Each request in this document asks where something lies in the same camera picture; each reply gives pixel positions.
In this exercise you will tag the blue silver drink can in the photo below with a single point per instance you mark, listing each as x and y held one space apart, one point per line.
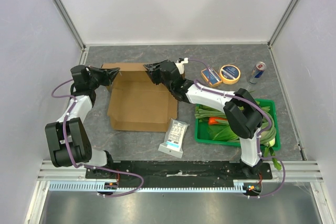
257 72

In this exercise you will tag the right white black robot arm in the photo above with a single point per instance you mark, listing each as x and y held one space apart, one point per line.
241 110

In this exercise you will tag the white plastic packet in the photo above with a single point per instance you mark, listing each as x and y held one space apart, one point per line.
172 144

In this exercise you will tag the right aluminium frame post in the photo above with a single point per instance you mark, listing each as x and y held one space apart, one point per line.
282 22

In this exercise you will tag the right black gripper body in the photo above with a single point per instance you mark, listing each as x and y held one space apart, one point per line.
157 72

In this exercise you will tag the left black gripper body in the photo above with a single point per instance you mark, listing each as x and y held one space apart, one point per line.
98 77

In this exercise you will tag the aluminium frame post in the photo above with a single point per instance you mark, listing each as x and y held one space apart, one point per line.
282 22
69 23

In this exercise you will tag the left aluminium frame post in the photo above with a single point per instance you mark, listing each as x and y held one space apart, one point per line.
69 23

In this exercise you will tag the grey slotted cable duct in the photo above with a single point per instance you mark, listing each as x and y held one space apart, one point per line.
105 187

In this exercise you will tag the brown cardboard box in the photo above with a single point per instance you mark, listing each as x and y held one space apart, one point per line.
136 104

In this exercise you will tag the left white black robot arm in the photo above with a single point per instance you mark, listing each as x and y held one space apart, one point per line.
67 139

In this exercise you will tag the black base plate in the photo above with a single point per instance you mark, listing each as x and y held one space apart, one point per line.
232 170

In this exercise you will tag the orange carrot piece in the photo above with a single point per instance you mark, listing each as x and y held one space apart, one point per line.
217 121

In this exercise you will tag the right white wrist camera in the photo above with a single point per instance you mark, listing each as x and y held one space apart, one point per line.
181 64

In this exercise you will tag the aluminium front rail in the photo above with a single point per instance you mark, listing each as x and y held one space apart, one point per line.
296 171

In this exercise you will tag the yellow tape roll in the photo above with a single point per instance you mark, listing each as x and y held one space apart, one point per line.
229 74

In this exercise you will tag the green bean bundle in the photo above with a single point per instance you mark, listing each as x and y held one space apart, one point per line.
210 112

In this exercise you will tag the green plastic tray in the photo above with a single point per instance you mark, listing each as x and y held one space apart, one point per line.
204 134

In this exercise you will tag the leafy green vegetable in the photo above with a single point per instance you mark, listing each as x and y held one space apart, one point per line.
221 133

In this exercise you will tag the orange blue rectangular box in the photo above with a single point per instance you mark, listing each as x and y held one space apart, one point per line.
211 77

